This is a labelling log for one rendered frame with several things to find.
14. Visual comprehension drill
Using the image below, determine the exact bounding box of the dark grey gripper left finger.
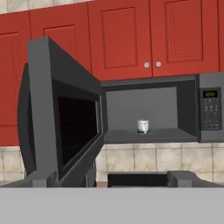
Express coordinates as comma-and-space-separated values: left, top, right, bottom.
0, 170, 59, 188

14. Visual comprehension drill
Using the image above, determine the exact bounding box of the black hob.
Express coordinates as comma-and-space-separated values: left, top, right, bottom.
107, 171, 171, 188

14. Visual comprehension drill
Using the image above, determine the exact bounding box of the dark grey microwave door handle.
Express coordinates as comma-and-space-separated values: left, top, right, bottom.
17, 62, 38, 177

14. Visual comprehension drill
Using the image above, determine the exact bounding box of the white mug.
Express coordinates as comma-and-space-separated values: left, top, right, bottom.
136, 118, 151, 135

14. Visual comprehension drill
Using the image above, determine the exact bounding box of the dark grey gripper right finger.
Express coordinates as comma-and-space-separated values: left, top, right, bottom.
167, 170, 224, 188

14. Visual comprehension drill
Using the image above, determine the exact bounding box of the dark grey microwave oven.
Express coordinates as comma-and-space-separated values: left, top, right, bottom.
100, 72, 224, 145

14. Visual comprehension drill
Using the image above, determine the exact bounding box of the dark grey microwave door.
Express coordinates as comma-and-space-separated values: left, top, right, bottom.
26, 36, 106, 188

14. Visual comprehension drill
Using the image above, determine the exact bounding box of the red cupboard door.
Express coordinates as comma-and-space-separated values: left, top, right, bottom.
149, 0, 221, 79
0, 10, 32, 147
28, 2, 93, 74
217, 0, 224, 73
87, 0, 153, 82

